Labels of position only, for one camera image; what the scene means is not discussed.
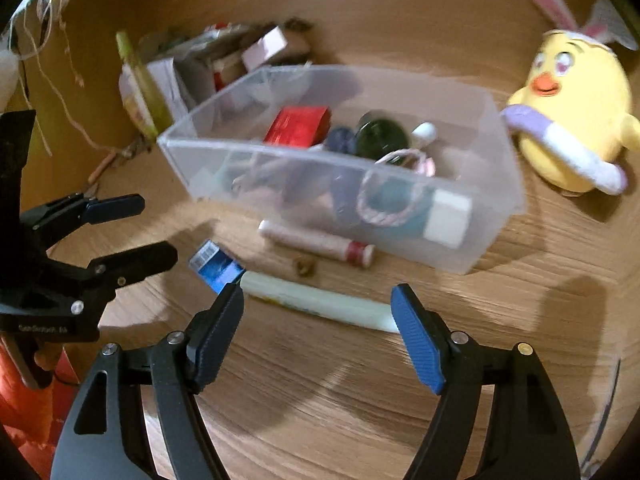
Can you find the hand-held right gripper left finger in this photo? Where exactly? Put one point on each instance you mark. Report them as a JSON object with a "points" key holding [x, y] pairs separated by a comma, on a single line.
{"points": [[220, 335]]}

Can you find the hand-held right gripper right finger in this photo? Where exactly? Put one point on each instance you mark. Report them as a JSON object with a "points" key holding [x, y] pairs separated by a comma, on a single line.
{"points": [[417, 340]]}

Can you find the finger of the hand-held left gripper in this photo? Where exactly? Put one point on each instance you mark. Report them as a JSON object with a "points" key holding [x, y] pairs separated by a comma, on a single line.
{"points": [[140, 260], [115, 207]]}

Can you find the clear plastic storage bin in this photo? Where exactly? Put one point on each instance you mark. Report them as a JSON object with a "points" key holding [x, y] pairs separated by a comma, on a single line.
{"points": [[210, 170]]}

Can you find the light green tube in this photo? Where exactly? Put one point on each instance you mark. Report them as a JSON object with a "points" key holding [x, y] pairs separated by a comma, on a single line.
{"points": [[320, 302]]}

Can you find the dark green round case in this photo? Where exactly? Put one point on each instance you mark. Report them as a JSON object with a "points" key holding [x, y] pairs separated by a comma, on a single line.
{"points": [[382, 135]]}

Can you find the dark blue small case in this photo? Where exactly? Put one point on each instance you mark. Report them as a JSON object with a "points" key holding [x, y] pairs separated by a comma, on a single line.
{"points": [[341, 140]]}

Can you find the small blue box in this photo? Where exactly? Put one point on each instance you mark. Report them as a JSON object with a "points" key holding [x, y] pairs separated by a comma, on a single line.
{"points": [[215, 265]]}

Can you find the small brown bead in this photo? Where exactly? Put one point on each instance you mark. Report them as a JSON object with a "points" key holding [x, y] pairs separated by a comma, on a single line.
{"points": [[304, 266]]}

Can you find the yellow green spray bottle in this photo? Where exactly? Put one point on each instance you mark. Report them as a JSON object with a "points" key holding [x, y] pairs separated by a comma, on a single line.
{"points": [[150, 90]]}

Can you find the orange cloth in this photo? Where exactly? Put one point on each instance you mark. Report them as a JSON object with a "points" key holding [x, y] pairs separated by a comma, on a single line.
{"points": [[30, 425]]}

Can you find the teal tube with white cap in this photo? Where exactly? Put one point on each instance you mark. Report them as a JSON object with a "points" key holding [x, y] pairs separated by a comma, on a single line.
{"points": [[450, 217]]}

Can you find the white tube with red cap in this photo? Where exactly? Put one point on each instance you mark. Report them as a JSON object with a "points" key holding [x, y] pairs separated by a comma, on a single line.
{"points": [[310, 242]]}

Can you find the stack of white booklets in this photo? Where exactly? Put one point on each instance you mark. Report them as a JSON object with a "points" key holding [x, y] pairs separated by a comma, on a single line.
{"points": [[165, 75]]}

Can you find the red box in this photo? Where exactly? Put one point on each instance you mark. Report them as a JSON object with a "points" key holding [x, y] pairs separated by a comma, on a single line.
{"points": [[295, 127]]}

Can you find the small white bottle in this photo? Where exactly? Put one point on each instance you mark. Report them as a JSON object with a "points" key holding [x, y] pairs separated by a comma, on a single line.
{"points": [[424, 132]]}

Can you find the small white open box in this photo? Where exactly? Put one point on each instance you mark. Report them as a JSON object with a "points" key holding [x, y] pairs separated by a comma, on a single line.
{"points": [[265, 47]]}

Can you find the yellow chick plush toy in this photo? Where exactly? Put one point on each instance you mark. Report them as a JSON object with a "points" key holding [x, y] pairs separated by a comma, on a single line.
{"points": [[575, 90]]}

